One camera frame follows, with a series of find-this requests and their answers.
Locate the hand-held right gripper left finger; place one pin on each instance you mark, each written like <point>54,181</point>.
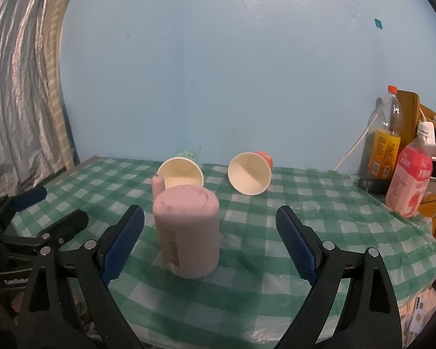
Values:
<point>120,244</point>

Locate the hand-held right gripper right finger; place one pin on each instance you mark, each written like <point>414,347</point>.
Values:
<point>298,248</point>

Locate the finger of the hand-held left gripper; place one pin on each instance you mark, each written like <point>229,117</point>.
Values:
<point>29,197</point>
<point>66,226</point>

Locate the pink mug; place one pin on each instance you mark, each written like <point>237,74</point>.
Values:
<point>189,232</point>

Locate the red paper cup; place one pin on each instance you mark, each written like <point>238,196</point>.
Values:
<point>247,174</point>

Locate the green paper cup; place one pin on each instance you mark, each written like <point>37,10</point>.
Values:
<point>181,171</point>

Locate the person's left hand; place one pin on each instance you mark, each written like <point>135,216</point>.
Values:
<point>0,311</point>

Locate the green white checked tablecloth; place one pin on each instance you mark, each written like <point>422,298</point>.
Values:
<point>239,291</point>

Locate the black box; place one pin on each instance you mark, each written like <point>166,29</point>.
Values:
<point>372,185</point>

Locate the grey curtain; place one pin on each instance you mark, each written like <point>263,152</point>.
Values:
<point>18,98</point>

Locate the pink drink bottle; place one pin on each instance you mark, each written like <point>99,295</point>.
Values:
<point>408,185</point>

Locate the orange drink bottle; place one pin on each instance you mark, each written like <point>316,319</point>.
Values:
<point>383,145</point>

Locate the printed cloth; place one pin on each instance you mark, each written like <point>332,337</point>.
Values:
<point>419,314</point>

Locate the teal wall sticker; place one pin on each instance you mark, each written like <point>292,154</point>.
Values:
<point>378,23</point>

